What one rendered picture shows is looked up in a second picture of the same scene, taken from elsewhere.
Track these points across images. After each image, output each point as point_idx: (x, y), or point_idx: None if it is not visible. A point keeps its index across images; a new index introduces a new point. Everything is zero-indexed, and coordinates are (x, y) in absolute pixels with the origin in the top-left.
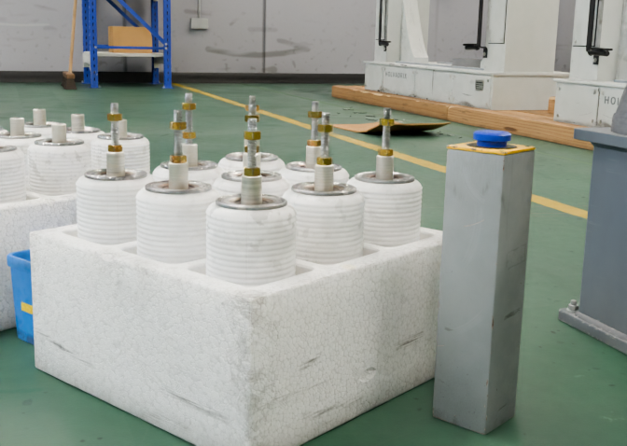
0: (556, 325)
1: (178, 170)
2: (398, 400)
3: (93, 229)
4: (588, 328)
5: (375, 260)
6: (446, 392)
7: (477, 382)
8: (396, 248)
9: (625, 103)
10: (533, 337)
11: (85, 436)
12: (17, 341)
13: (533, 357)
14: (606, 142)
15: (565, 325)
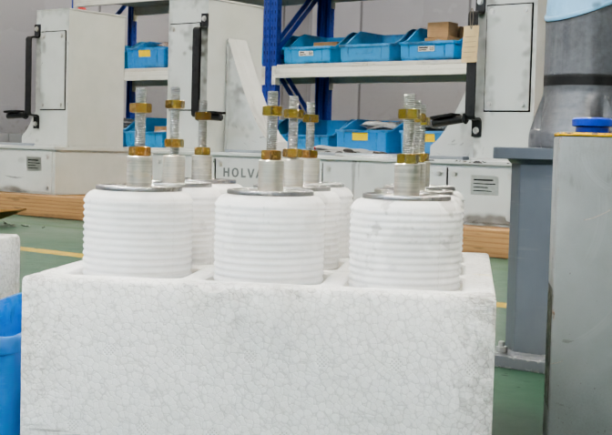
0: (495, 369)
1: (280, 168)
2: None
3: (138, 260)
4: (536, 366)
5: (488, 270)
6: (566, 416)
7: (607, 394)
8: (471, 263)
9: (555, 116)
10: (496, 380)
11: None
12: None
13: (530, 395)
14: (545, 156)
15: (503, 369)
